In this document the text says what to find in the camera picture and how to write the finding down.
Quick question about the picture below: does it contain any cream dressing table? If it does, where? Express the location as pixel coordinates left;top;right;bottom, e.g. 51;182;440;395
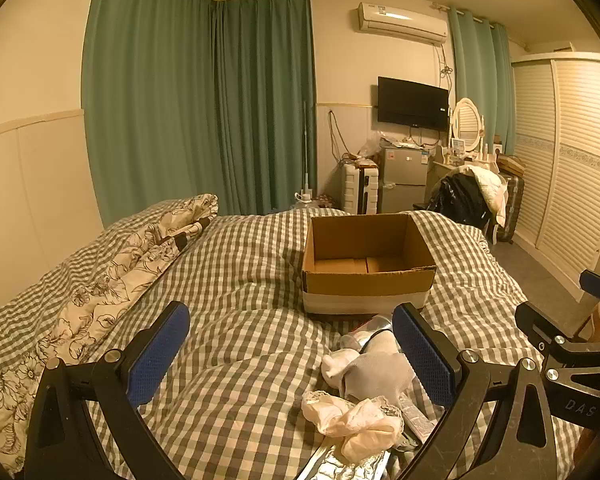
430;152;506;177

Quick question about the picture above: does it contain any silver foil packet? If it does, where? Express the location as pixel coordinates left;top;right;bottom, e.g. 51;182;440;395
297;447;397;480

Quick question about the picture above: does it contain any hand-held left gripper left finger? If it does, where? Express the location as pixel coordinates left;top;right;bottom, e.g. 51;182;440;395
24;301;191;480

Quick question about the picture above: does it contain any oval vanity mirror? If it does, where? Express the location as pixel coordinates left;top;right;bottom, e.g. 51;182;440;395
450;97;485;153

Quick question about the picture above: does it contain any white air conditioner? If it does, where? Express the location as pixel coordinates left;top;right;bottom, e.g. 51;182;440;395
357;1;449;45

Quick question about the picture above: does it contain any white mop pole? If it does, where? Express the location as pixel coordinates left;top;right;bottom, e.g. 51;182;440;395
300;100;313;201

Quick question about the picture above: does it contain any black jacket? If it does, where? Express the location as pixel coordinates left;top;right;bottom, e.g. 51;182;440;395
426;172;492;231

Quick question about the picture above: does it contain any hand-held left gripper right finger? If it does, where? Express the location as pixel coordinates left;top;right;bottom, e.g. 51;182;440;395
391;301;566;480

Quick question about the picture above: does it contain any clear plastic bag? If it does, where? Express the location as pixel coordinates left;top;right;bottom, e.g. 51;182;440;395
359;131;396;153

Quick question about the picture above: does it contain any floral quilt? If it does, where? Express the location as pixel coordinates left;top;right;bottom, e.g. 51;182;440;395
0;193;220;478

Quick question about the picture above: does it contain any white sock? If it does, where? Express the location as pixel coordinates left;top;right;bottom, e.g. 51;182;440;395
321;347;363;392

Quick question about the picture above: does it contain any grey cloth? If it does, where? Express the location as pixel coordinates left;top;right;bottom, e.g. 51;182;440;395
342;351;417;402

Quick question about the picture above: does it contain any green curtain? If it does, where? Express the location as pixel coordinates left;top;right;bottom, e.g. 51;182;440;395
81;0;220;226
212;0;317;216
450;7;513;156

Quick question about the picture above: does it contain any white louvred wardrobe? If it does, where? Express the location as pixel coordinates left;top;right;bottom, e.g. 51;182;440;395
510;52;600;291

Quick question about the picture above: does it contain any grey packet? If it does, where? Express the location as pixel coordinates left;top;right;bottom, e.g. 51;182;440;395
397;392;439;444

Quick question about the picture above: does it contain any cardboard box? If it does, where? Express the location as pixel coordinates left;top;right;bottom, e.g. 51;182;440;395
301;212;437;317

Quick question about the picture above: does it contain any dark hard suitcase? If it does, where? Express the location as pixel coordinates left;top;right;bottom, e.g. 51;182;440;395
495;172;526;243

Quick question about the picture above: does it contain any grey checked duvet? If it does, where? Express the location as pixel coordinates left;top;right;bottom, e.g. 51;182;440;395
0;207;581;480

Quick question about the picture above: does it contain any silver small fridge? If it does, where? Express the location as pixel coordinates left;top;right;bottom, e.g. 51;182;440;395
379;145;429;215

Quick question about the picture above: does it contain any white suitcase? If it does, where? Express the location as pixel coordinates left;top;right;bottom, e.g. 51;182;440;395
341;162;381;215

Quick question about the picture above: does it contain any pink lace cloth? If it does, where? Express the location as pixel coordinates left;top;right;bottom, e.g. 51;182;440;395
301;390;405;463

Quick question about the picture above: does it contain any wall cable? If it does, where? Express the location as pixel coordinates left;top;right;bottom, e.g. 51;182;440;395
327;109;352;162

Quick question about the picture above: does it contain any air conditioner cable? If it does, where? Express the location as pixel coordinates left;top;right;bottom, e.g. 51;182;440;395
436;44;454;92

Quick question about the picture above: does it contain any white padded jacket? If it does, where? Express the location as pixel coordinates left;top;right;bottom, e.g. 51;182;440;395
467;165;509;228

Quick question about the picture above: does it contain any black wall television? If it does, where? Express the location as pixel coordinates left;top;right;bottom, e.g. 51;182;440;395
377;76;450;131

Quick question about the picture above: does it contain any large water bottle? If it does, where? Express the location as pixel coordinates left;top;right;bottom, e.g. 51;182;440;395
292;190;326;211

